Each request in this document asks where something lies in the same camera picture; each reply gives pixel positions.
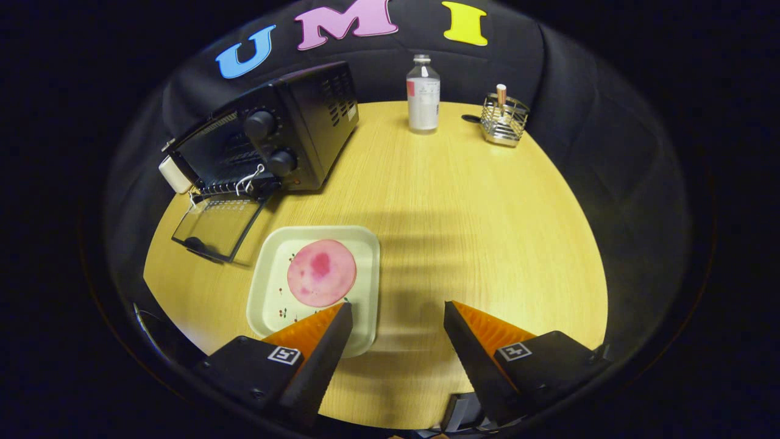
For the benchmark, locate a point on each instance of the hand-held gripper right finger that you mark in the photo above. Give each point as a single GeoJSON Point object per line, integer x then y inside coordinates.
{"type": "Point", "coordinates": [475, 366]}

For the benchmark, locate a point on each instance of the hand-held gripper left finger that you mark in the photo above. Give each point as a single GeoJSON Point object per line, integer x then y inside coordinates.
{"type": "Point", "coordinates": [320, 366]}

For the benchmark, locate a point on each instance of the pink round ham slice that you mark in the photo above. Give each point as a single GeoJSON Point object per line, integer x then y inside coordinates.
{"type": "Point", "coordinates": [329, 280]}

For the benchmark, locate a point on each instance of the cream square plate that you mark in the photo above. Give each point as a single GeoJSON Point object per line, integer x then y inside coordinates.
{"type": "Point", "coordinates": [268, 292]}

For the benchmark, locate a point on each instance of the black toaster oven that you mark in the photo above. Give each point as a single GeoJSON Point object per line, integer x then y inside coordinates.
{"type": "Point", "coordinates": [317, 122]}

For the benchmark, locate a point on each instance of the white pop-up toaster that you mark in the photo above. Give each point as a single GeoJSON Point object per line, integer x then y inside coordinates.
{"type": "Point", "coordinates": [173, 175]}

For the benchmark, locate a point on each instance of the small black lid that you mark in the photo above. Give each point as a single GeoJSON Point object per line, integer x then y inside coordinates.
{"type": "Point", "coordinates": [470, 118]}

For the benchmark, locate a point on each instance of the clear plastic bottle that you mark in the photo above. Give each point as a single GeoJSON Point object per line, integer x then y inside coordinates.
{"type": "Point", "coordinates": [423, 97]}

